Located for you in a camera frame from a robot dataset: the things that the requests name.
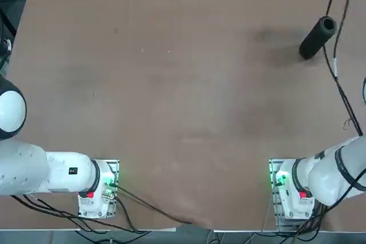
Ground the black ribbed vase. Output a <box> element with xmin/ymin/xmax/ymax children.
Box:
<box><xmin>299</xmin><ymin>15</ymin><xmax>337</xmax><ymax>61</ymax></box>

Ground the black base cable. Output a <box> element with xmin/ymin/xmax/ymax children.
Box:
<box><xmin>114</xmin><ymin>185</ymin><xmax>197</xmax><ymax>225</ymax></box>

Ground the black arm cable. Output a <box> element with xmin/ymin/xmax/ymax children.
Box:
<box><xmin>323</xmin><ymin>0</ymin><xmax>364</xmax><ymax>137</ymax></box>

